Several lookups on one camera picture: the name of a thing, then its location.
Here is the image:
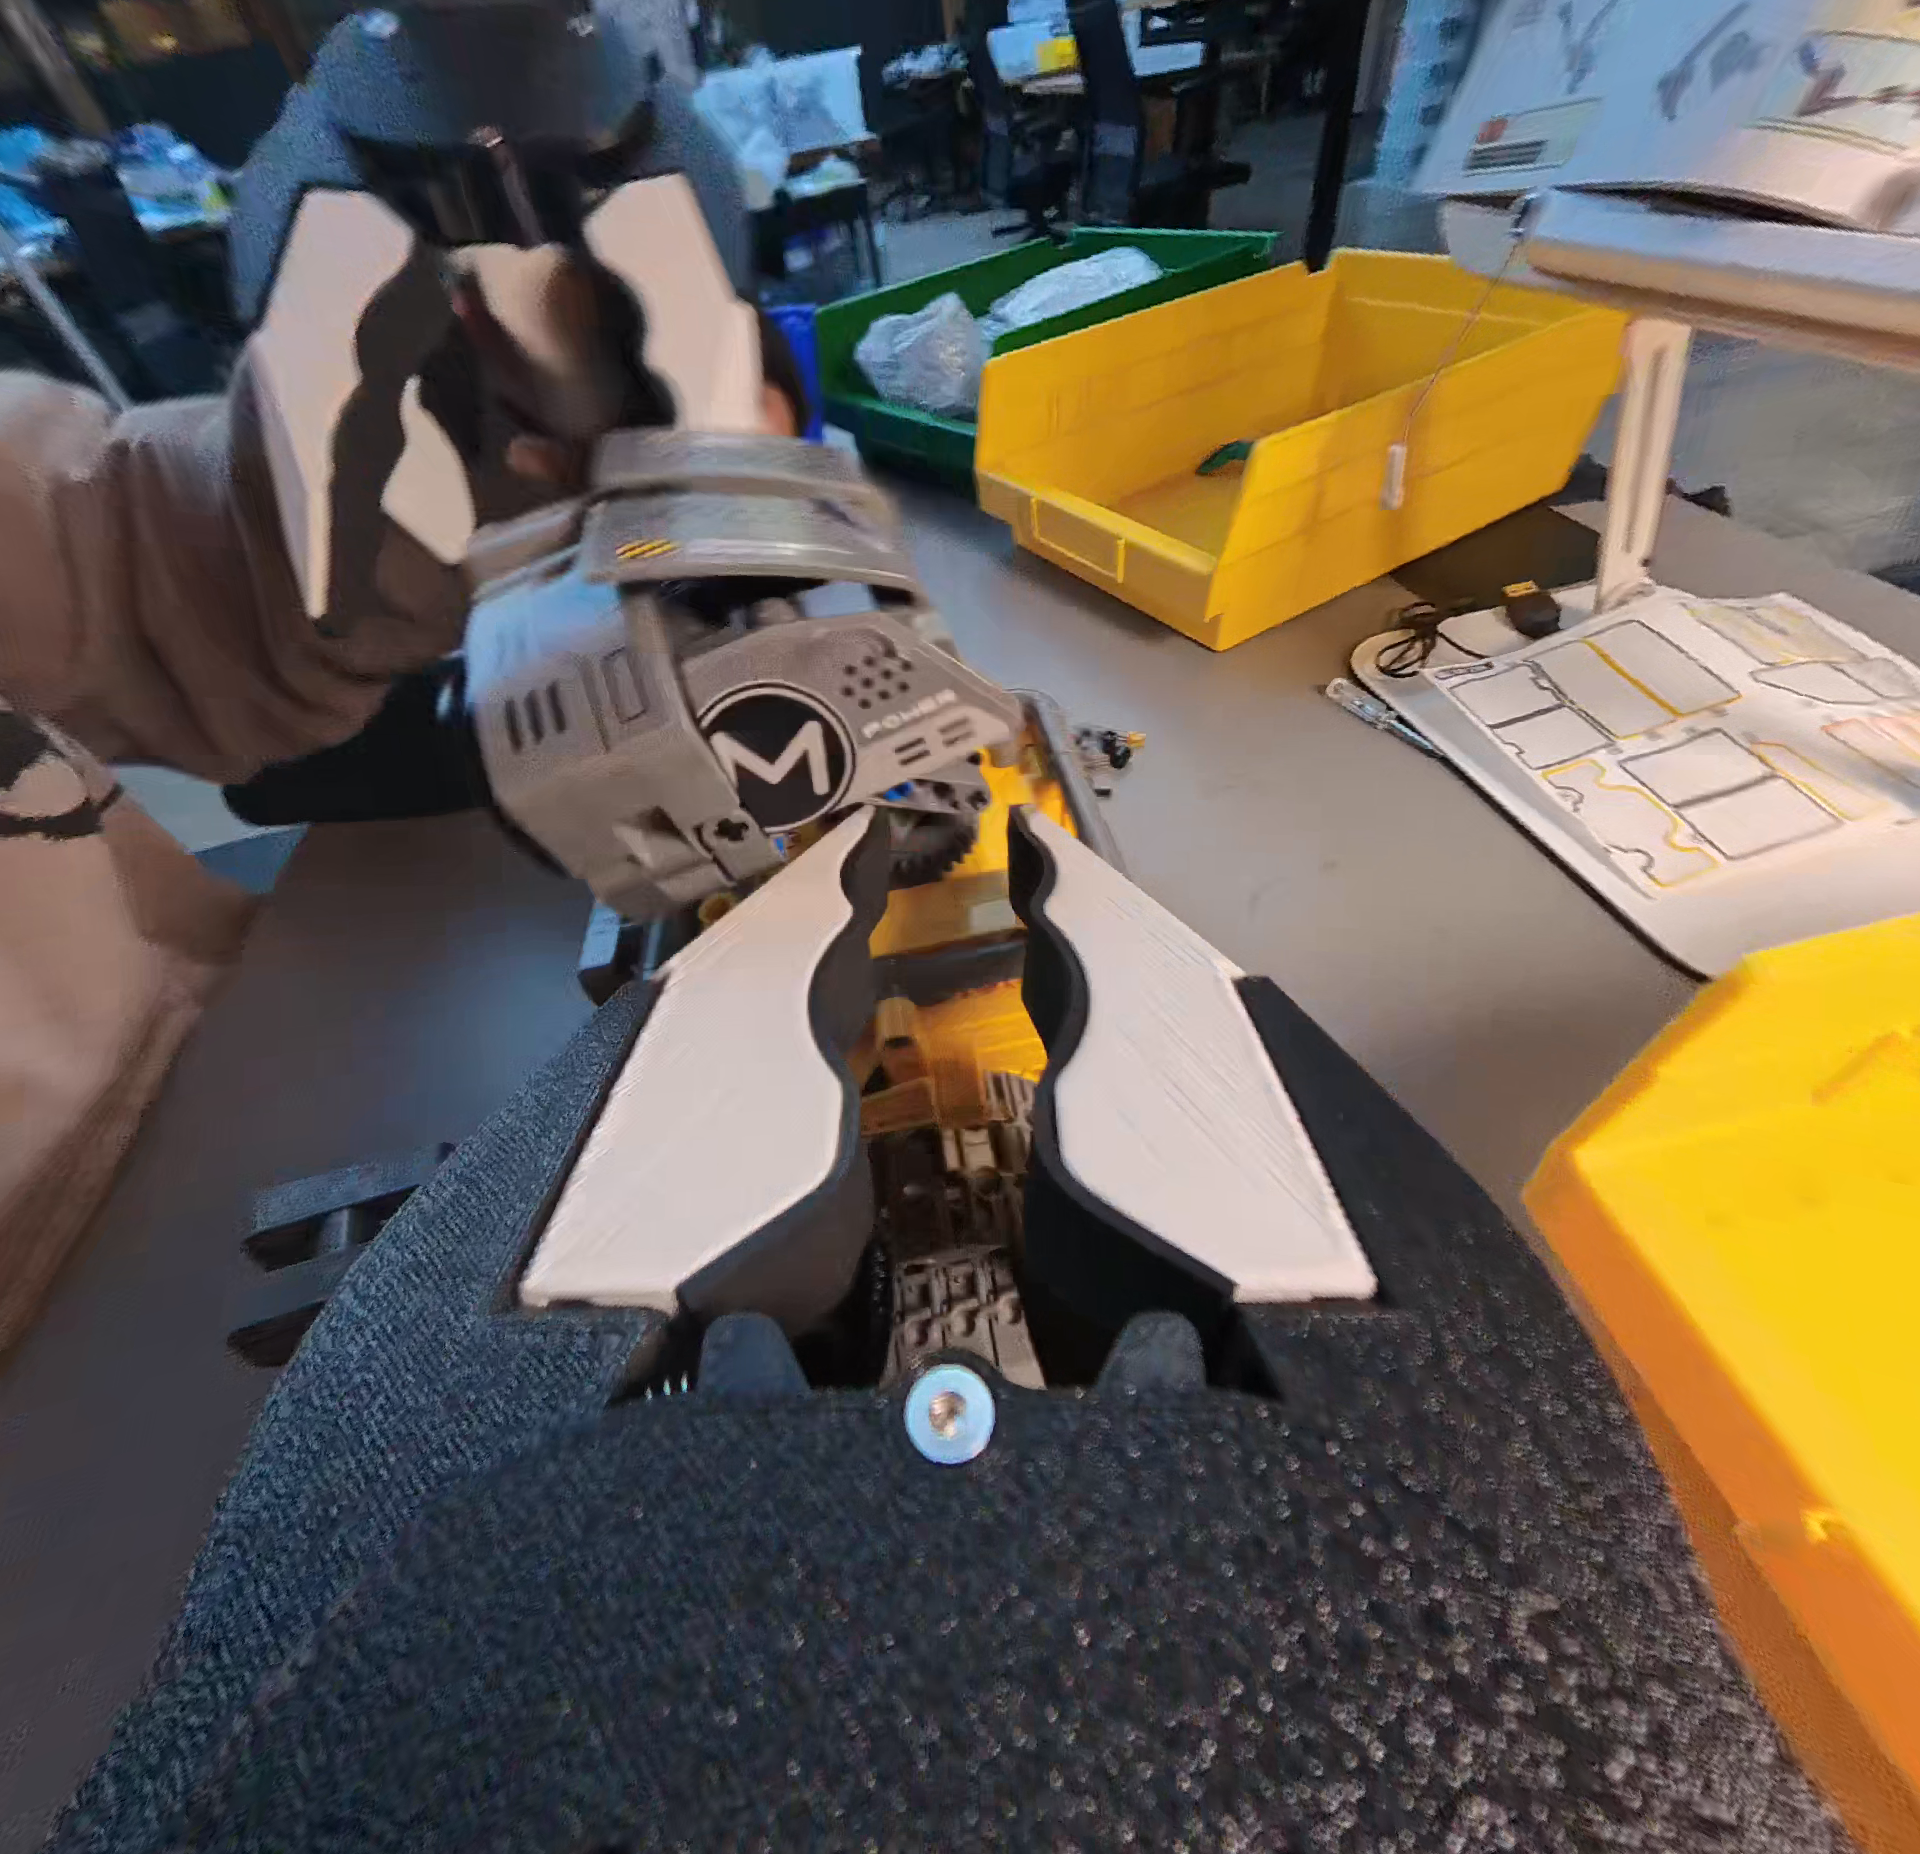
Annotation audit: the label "green storage bin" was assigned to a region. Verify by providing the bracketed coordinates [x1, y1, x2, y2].
[814, 226, 1278, 494]

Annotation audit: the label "person's left forearm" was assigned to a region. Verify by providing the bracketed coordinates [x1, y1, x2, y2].
[0, 368, 481, 783]

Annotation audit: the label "black office chair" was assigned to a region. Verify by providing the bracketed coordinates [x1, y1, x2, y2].
[960, 0, 1246, 237]

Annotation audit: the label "black usb cable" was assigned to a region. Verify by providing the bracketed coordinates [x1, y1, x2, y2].
[1372, 579, 1569, 677]

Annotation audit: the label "building instruction booklet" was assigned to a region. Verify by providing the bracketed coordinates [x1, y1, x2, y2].
[1410, 0, 1920, 228]

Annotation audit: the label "person's left hand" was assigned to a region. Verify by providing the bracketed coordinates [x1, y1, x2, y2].
[447, 242, 672, 487]

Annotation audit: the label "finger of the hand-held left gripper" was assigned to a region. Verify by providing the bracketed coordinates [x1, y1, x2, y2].
[582, 171, 770, 438]
[245, 185, 478, 634]

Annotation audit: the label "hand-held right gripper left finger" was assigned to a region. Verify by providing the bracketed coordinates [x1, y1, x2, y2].
[522, 809, 895, 1313]

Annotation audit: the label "yellow tracked toy robot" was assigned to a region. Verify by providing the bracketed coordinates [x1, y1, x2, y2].
[225, 428, 1149, 1398]

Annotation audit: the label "white book stand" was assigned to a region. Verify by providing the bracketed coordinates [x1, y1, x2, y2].
[1350, 191, 1920, 978]

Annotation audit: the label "clear plastic bags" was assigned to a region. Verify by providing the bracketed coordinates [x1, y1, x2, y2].
[853, 245, 1163, 420]

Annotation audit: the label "thin cord with white bead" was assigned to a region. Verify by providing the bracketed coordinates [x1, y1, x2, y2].
[1377, 272, 1503, 510]

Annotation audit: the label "yellow storage bin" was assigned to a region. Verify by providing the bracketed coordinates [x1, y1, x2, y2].
[974, 249, 1629, 654]
[1523, 917, 1920, 1854]

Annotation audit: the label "blue storage bin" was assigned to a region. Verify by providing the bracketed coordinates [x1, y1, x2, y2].
[765, 300, 827, 438]

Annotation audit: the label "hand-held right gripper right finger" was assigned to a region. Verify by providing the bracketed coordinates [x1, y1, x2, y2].
[1008, 809, 1378, 1304]

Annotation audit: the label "white paper sheet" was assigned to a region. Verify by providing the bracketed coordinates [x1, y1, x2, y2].
[1416, 595, 1920, 896]

